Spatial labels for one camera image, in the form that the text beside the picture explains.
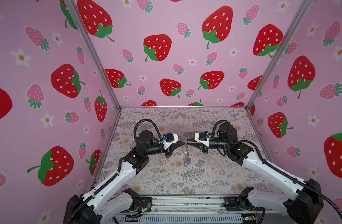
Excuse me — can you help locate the grey slotted cable duct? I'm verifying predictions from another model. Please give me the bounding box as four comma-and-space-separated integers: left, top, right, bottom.
116, 214, 243, 224

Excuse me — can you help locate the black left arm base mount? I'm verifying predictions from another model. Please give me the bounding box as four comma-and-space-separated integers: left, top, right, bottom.
110, 188, 152, 214

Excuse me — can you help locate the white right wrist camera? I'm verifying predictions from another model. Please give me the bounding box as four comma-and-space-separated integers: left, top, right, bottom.
194, 132, 211, 147

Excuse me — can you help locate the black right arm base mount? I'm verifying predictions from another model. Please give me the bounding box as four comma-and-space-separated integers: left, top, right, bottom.
222, 187, 256, 211

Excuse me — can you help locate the aluminium corner post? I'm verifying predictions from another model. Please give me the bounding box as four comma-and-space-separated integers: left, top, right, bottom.
246, 0, 314, 112
65, 1, 121, 112

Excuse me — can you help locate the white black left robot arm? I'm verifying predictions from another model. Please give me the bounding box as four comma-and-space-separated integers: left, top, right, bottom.
63, 119, 185, 224

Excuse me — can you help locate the right aluminium corner post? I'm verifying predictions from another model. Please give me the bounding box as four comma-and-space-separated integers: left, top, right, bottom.
246, 0, 314, 112

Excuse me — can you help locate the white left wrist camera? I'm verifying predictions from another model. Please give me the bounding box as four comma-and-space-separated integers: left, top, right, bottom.
162, 133, 178, 151

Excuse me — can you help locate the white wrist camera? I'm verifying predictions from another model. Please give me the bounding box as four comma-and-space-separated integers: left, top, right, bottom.
194, 132, 211, 147
162, 133, 178, 151

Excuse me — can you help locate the left aluminium corner post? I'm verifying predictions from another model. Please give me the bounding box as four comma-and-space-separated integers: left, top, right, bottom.
65, 1, 121, 112

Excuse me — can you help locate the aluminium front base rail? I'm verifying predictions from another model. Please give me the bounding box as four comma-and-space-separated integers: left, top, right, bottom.
138, 195, 257, 215

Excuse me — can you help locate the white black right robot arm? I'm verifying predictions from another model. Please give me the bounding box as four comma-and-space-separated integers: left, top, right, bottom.
187, 120, 342, 224

